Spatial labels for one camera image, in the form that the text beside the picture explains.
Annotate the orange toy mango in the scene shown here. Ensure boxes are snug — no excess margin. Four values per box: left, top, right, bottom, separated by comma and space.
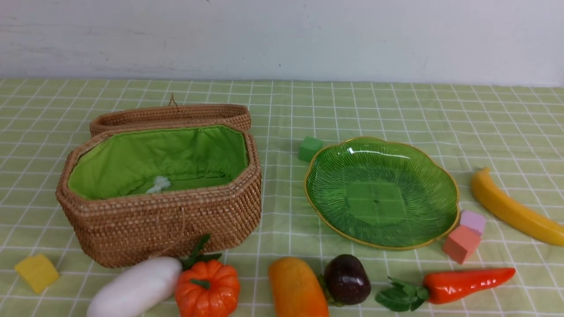
268, 257, 330, 317

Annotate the dark purple toy mangosteen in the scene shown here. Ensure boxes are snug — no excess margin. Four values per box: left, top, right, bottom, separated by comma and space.
318, 254, 372, 307

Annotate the orange toy pumpkin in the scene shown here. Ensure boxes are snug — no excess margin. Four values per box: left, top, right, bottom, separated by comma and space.
175, 259, 241, 317

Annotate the white toy radish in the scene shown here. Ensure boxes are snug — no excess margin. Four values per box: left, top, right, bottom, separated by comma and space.
86, 257, 182, 317

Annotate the red toy carrot with leaves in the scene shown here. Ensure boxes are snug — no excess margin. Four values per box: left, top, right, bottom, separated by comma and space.
375, 267, 516, 312

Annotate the yellow toy banana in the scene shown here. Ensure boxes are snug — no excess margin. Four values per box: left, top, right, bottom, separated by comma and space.
471, 168, 564, 247

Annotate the green foam cube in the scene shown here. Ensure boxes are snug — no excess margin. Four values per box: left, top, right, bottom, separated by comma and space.
298, 136, 323, 163

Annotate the woven rattan basket lid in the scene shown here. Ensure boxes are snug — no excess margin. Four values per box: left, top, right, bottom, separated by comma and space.
90, 96, 252, 136

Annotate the green glass leaf plate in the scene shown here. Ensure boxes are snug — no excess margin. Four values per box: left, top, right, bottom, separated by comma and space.
304, 136, 461, 250

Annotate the woven rattan basket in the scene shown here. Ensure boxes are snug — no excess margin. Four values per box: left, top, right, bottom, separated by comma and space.
55, 122, 262, 268

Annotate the salmon foam cube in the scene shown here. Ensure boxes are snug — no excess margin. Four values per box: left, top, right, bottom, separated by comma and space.
442, 225, 482, 265

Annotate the pink foam cube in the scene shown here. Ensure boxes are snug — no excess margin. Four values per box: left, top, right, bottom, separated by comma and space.
459, 210, 486, 236

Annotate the yellow foam cube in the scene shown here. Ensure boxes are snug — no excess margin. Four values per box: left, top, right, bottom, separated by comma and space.
15, 254, 60, 294

